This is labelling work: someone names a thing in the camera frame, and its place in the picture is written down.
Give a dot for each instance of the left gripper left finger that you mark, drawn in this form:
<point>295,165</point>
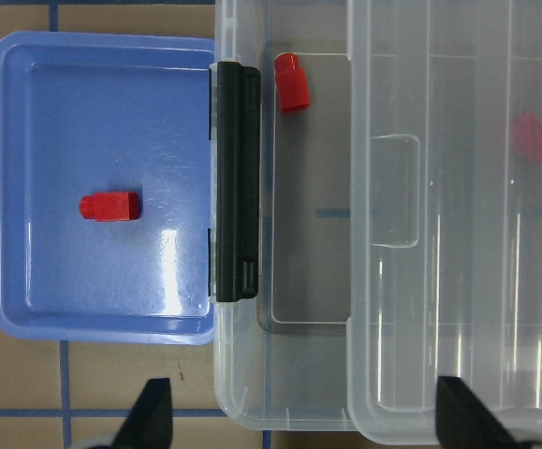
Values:
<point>149,423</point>

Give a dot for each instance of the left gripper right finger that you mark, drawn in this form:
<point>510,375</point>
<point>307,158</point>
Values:
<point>463,421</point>

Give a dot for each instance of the clear ribbed box lid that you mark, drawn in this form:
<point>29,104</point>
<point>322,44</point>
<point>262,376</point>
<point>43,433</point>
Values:
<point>446,219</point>

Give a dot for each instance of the clear plastic storage box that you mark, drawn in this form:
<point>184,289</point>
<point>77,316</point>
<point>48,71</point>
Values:
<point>280,358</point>

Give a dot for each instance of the red block box centre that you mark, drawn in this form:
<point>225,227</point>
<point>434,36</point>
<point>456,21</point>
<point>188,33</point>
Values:
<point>527,137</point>

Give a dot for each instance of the red block on tray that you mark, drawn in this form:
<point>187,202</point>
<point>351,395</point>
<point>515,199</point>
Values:
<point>110,206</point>

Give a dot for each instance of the blue plastic tray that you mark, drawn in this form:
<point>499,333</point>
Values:
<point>89,113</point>

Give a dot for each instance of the red block near latch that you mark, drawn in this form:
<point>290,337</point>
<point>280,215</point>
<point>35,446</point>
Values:
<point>291,83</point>

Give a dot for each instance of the black box latch handle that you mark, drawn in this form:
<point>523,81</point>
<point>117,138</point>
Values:
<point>238,105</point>

